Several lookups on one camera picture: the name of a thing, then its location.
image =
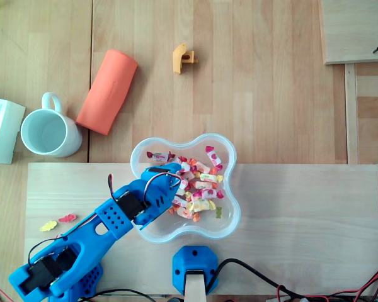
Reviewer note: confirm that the wooden panel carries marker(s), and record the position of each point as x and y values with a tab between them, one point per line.
356	28

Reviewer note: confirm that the wooden camera post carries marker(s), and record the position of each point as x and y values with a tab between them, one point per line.
195	289

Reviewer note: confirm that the clear Haribo candy tub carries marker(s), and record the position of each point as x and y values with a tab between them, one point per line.
208	229

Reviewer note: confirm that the pink-ended wrapped candy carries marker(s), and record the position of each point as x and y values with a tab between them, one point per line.
204	194

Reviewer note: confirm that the large yellow wrapped candy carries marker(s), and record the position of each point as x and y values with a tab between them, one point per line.
200	206

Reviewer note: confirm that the red-ended white wrapped candy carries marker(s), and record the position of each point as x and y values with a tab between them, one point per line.
159	156

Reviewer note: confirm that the orange foam cylinder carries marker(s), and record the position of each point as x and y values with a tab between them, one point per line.
107	91

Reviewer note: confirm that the orange wrapped candy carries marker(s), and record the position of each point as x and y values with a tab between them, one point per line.
200	166

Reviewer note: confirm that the white cardboard box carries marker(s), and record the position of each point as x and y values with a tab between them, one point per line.
0	132

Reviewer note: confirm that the pink strawberry wrapped candy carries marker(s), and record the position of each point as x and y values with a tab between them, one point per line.
213	157

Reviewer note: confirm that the red gummy candy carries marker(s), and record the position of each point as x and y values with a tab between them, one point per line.
67	218

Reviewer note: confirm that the light wooden base board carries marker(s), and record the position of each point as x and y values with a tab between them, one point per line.
302	220

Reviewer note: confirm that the wrapped fruit candy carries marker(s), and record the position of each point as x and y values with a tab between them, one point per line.
185	166
183	183
180	201

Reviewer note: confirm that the orange-ended wrapped candy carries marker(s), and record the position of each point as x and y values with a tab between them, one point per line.
186	214

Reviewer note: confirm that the yellow gummy candy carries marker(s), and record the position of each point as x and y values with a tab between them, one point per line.
48	226

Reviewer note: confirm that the small yellow wrapped candy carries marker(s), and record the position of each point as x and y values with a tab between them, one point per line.
209	177

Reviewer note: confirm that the white ceramic mug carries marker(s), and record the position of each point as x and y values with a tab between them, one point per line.
50	135

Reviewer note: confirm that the blue printed post base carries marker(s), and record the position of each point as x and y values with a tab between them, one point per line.
192	258

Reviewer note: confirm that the blue 3D-printed robot arm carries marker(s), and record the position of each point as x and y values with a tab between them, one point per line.
82	242

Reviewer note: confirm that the narrow wooden strip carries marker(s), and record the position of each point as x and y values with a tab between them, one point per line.
351	119

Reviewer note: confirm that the yellow-orange printed part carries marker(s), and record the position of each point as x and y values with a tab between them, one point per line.
178	59

